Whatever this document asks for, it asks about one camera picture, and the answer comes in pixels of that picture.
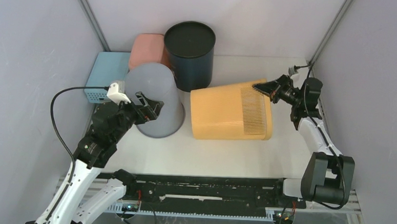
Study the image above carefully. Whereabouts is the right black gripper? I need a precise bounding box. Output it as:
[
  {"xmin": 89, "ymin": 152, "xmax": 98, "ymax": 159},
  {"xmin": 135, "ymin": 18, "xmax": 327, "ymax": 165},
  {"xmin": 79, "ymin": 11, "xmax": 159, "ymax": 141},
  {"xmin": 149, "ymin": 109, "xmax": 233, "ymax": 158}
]
[{"xmin": 252, "ymin": 73, "xmax": 304, "ymax": 107}]

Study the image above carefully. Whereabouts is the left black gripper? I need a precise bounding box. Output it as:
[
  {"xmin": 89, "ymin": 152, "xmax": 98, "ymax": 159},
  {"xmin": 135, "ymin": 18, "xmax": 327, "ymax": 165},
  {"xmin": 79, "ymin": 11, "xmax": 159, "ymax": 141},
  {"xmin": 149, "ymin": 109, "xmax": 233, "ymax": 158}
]
[{"xmin": 111, "ymin": 90, "xmax": 164, "ymax": 145}]

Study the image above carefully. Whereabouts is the grey bin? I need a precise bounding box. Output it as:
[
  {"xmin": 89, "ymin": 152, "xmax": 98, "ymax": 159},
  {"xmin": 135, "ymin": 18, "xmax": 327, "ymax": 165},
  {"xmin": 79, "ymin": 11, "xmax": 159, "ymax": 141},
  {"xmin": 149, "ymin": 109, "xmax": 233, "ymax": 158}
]
[{"xmin": 125, "ymin": 63, "xmax": 185, "ymax": 138}]

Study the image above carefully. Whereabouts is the yellow perforated bin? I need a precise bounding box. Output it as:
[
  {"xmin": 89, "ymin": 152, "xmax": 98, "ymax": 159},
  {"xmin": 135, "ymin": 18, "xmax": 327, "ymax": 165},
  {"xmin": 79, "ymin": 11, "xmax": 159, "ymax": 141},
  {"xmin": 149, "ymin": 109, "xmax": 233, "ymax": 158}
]
[{"xmin": 190, "ymin": 78, "xmax": 273, "ymax": 140}]

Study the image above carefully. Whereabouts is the pink plastic basket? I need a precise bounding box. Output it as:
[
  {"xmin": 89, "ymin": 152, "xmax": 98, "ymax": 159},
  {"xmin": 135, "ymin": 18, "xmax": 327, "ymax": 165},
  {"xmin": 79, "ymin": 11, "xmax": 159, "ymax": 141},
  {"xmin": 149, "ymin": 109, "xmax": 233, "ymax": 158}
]
[{"xmin": 128, "ymin": 33, "xmax": 170, "ymax": 70}]

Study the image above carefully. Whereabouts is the blue plastic basket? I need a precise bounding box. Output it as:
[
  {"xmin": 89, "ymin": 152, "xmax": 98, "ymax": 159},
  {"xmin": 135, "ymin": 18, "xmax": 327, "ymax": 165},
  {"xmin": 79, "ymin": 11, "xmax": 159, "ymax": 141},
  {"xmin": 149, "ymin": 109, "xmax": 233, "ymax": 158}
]
[{"xmin": 84, "ymin": 52, "xmax": 130, "ymax": 104}]

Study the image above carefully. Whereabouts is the dark blue cylindrical bin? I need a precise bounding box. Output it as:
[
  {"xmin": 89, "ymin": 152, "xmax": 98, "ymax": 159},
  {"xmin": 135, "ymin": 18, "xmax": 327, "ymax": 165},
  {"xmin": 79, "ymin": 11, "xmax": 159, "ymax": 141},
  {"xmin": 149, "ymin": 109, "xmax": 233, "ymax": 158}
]
[{"xmin": 164, "ymin": 21, "xmax": 216, "ymax": 92}]

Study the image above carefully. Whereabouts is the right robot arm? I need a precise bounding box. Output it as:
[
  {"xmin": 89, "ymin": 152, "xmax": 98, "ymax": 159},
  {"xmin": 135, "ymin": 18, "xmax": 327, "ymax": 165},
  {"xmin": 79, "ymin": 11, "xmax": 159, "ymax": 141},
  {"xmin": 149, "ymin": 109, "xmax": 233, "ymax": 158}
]
[{"xmin": 253, "ymin": 75, "xmax": 355, "ymax": 210}]

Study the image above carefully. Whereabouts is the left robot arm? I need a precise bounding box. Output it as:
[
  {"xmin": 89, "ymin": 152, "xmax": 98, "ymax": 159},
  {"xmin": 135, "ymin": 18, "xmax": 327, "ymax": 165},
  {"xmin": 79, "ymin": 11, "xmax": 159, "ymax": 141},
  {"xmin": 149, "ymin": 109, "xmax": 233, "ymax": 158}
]
[{"xmin": 25, "ymin": 84, "xmax": 164, "ymax": 224}]

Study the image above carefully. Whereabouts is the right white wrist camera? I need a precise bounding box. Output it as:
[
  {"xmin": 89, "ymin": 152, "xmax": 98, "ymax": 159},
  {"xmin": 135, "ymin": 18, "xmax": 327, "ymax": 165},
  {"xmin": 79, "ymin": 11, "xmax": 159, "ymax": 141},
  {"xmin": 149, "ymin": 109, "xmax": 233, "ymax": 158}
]
[{"xmin": 288, "ymin": 66, "xmax": 300, "ymax": 81}]

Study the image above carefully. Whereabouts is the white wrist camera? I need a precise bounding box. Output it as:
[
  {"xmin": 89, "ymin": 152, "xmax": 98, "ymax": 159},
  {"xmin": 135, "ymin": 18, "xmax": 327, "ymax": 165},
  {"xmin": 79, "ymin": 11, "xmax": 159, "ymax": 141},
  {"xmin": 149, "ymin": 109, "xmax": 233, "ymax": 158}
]
[
  {"xmin": 107, "ymin": 80, "xmax": 131, "ymax": 105},
  {"xmin": 288, "ymin": 66, "xmax": 300, "ymax": 81}
]

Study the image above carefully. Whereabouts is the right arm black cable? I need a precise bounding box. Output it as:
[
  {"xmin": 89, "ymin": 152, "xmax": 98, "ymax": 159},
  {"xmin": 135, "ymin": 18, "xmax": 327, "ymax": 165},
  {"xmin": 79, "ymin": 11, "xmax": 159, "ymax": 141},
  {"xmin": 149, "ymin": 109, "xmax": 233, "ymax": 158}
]
[{"xmin": 287, "ymin": 63, "xmax": 354, "ymax": 211}]

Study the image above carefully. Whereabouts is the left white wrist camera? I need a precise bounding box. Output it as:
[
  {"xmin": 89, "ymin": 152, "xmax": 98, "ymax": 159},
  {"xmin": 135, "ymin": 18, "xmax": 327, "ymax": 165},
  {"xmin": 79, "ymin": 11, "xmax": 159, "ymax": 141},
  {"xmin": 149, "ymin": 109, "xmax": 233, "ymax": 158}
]
[{"xmin": 107, "ymin": 80, "xmax": 131, "ymax": 105}]

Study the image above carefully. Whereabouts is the white slotted cable duct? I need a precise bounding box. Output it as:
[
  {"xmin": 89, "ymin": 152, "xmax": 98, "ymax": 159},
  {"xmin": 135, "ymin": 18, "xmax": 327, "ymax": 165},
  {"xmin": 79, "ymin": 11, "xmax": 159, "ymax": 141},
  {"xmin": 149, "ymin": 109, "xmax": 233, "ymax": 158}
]
[{"xmin": 104, "ymin": 202, "xmax": 276, "ymax": 221}]

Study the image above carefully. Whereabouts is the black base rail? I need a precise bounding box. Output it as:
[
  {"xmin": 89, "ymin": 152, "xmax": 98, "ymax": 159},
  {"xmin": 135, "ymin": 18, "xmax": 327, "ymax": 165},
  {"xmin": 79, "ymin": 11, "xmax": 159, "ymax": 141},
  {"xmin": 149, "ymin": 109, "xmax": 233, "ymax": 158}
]
[{"xmin": 122, "ymin": 174, "xmax": 306, "ymax": 215}]

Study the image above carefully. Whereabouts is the aluminium frame rail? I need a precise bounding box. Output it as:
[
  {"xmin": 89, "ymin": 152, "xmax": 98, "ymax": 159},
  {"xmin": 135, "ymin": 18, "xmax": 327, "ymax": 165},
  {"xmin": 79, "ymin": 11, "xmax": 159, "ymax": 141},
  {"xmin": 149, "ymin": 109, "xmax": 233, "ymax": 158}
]
[{"xmin": 301, "ymin": 190, "xmax": 361, "ymax": 214}]

